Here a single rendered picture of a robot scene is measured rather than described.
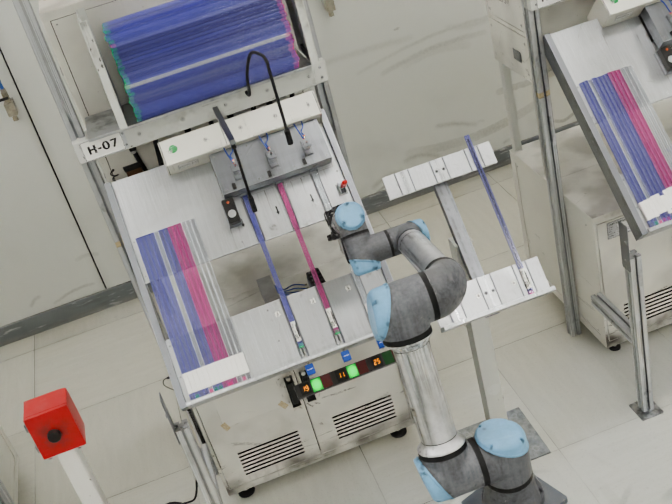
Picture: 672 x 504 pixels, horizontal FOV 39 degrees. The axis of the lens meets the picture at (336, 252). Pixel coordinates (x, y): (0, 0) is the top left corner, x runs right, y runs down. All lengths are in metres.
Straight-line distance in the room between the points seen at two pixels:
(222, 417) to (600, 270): 1.38
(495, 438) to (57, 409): 1.27
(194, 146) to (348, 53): 1.80
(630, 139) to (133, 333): 2.48
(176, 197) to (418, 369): 1.06
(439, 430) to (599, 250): 1.32
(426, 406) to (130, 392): 2.18
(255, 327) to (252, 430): 0.57
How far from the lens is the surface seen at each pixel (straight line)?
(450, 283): 2.11
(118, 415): 4.06
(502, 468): 2.27
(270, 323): 2.76
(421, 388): 2.16
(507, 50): 3.49
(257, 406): 3.18
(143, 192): 2.89
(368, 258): 2.46
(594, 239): 3.32
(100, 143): 2.85
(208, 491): 2.97
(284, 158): 2.83
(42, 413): 2.86
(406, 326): 2.10
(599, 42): 3.21
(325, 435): 3.32
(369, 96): 4.60
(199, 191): 2.87
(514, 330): 3.83
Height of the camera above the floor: 2.34
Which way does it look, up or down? 31 degrees down
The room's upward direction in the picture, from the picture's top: 16 degrees counter-clockwise
